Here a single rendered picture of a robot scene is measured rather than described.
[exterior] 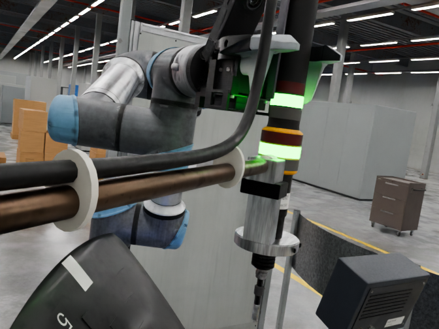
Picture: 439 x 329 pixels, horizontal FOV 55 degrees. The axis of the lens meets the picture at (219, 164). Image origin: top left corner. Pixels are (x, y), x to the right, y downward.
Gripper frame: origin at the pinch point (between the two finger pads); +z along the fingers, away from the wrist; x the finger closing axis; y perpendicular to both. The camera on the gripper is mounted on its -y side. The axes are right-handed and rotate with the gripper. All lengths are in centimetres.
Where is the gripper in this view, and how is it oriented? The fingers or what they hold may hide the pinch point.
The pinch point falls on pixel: (312, 45)
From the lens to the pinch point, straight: 43.0
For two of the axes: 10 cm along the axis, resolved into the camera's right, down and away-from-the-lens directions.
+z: 5.0, 1.7, -8.5
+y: -1.3, 9.8, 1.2
